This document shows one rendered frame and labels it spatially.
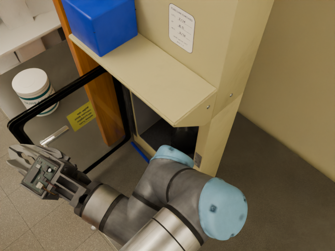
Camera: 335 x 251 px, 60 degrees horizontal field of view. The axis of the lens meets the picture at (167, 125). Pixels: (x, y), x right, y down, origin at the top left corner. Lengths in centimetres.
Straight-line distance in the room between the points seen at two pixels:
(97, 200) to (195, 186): 19
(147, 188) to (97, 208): 9
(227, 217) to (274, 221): 67
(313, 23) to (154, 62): 49
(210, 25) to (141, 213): 33
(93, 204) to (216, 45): 34
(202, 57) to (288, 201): 71
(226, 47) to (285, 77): 59
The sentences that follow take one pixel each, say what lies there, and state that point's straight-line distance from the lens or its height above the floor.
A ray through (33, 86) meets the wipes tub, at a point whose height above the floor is 109.
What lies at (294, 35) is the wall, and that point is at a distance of 96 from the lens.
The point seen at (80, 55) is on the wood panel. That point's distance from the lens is 79.
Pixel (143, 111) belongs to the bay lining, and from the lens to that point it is 98.
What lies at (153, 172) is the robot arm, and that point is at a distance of 51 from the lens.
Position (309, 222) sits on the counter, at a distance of 111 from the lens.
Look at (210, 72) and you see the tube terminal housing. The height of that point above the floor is 153.
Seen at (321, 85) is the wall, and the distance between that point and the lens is 100.
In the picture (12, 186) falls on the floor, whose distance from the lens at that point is 233.
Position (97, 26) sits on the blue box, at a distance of 56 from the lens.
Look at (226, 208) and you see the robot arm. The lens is 40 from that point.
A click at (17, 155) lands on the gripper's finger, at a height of 139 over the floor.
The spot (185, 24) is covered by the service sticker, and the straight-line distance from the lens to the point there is 52.
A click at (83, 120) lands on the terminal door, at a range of 84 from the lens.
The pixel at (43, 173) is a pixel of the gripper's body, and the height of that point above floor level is 144.
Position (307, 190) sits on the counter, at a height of 94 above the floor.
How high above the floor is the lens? 191
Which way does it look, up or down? 56 degrees down
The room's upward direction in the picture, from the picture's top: straight up
